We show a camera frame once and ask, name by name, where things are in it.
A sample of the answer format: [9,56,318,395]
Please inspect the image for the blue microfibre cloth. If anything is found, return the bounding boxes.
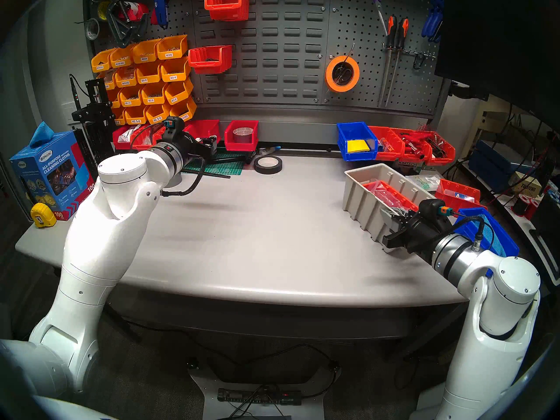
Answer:
[479,213,510,258]

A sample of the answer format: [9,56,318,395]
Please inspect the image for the metal wire peg hook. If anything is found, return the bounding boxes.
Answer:
[336,43,357,84]

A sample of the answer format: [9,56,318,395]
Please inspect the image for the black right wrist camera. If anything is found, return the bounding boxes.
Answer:
[418,198,453,226]

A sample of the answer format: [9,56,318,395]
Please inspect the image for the grey pegboard with yellow bins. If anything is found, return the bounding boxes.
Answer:
[84,0,199,118]

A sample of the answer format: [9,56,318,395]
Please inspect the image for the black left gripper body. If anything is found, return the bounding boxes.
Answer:
[183,133,206,161]

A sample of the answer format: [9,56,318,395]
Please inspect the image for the black monitor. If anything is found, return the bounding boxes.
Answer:
[434,0,560,131]

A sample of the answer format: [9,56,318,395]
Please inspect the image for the yellow bin labelled M4-0.7 HEX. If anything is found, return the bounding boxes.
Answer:
[169,98,198,123]

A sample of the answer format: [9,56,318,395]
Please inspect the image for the yellow bin labelled M4X4X6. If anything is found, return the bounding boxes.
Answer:
[114,66,138,89]

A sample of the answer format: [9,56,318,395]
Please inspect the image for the empty orange wall bin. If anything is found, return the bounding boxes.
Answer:
[204,0,251,22]

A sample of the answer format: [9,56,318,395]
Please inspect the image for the yellow bin labelled M3X8 BAD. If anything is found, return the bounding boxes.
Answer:
[109,45,137,69]

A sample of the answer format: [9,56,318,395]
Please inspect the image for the large grey storage bin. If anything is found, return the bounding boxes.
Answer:
[342,163,434,253]

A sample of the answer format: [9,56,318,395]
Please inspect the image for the small cardboard box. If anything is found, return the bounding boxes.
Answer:
[511,171,544,196]

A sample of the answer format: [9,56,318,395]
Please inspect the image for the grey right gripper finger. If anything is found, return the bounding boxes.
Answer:
[382,230,410,252]
[380,206,417,221]

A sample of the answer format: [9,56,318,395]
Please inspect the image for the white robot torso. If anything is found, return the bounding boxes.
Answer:
[411,380,560,420]

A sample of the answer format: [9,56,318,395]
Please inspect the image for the orange bin holding plastic bag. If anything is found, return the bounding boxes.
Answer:
[362,180,419,213]

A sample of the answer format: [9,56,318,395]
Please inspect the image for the red thread spool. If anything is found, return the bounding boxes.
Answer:
[512,193,542,221]

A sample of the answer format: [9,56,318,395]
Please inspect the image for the blue spring clamps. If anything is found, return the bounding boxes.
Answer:
[422,0,445,43]

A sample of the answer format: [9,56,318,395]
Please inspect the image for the blue cleaning cloths box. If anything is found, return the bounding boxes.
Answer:
[10,131,95,221]

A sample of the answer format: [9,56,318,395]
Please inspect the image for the blue cloth in box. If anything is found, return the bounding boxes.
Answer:
[30,122,55,148]

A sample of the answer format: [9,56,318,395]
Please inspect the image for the grey louvered wall panel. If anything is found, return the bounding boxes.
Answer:
[192,0,332,109]

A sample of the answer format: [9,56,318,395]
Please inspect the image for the yellow bin labelled M2.5-5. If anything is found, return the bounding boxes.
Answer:
[145,104,172,127]

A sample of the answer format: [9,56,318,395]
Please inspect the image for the black power strip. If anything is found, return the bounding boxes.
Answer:
[217,388,302,406]

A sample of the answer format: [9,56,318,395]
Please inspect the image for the yellow bin labelled M2.5-6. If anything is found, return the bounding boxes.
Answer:
[124,106,147,127]

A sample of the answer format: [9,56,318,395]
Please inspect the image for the red bin with white bag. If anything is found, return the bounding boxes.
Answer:
[112,126,133,151]

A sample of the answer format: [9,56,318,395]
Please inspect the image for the yellow tape measure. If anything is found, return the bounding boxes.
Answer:
[30,202,58,228]

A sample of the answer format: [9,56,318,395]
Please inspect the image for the black tape roll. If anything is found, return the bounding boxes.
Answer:
[255,155,283,175]

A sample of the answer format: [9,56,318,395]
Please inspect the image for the orange masking tape roll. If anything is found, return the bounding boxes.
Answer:
[325,56,361,93]

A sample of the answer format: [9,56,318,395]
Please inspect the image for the green cutting mat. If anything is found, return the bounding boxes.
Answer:
[194,149,251,176]

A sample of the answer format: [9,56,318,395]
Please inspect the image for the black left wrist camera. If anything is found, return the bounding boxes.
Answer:
[163,116,186,140]

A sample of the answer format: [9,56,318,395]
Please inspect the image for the yellow bin labelled M4-6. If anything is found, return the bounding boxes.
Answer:
[135,62,164,86]

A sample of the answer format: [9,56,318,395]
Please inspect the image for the red bin holding tape roll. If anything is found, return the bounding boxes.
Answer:
[224,120,259,152]

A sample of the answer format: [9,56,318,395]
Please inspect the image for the large blue storage bin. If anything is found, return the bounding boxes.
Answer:
[337,122,379,162]

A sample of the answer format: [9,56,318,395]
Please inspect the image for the metal hook rack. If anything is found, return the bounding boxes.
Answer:
[383,43,438,61]

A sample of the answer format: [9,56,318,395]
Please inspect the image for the yellow bin labelled M3-12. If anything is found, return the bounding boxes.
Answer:
[119,87,143,109]

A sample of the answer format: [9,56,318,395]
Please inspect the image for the yellow bin labelled M3-4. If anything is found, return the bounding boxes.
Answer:
[160,57,192,84]

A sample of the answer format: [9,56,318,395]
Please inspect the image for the long black plastic strip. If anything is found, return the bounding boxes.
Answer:
[184,169,232,179]

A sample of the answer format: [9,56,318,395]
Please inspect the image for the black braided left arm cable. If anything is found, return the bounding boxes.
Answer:
[161,156,206,196]

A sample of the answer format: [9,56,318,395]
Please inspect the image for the dark blue storage crate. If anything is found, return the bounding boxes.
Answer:
[468,139,511,183]

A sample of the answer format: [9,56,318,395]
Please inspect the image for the orange bin with blue card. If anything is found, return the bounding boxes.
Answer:
[435,178,482,210]

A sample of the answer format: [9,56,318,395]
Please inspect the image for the round file orange handle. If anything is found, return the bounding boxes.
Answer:
[385,17,410,105]

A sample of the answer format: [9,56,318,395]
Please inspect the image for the yellow bin labelled M3X6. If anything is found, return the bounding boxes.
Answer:
[156,35,189,60]

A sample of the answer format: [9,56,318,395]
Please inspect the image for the flat file orange handle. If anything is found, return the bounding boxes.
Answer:
[378,15,398,107]

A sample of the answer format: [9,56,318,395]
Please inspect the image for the orange bin with glue bottles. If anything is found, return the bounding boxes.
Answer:
[369,126,405,161]

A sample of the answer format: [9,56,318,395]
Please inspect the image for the clear packet with green print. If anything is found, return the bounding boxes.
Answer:
[411,174,441,190]

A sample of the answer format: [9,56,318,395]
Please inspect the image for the black metal stand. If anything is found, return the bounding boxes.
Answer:
[71,79,119,181]

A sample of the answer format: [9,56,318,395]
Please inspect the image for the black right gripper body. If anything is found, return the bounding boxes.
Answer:
[400,216,443,259]

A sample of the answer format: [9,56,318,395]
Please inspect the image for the grey pegboard with hand tools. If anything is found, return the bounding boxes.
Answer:
[323,0,448,116]

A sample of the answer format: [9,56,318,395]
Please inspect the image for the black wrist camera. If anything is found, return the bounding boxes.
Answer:
[418,198,453,226]
[163,116,186,140]

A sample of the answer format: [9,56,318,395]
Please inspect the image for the blue bin holding cloth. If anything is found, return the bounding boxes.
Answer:
[455,207,520,279]

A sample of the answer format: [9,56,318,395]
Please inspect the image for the black probe with cable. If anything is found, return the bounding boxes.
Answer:
[69,73,85,113]

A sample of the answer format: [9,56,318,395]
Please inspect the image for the orange wall bin with contents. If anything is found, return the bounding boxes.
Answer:
[189,45,233,75]

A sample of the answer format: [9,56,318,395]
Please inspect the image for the yellow bin labelled M3-6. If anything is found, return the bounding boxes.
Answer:
[164,79,194,106]

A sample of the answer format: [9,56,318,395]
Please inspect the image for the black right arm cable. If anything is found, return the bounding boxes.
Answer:
[451,211,496,254]

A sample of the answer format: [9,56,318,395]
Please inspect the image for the red bin with card pack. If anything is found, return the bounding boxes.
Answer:
[185,120,221,140]

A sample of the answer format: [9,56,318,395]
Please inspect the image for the clear bag of red parts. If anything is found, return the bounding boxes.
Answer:
[369,182,406,208]

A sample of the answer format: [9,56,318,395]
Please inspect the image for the red bin with clear bag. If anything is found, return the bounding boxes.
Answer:
[130,125,157,154]

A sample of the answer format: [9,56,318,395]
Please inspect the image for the yellow bin labelled M3-8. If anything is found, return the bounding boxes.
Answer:
[140,83,168,107]

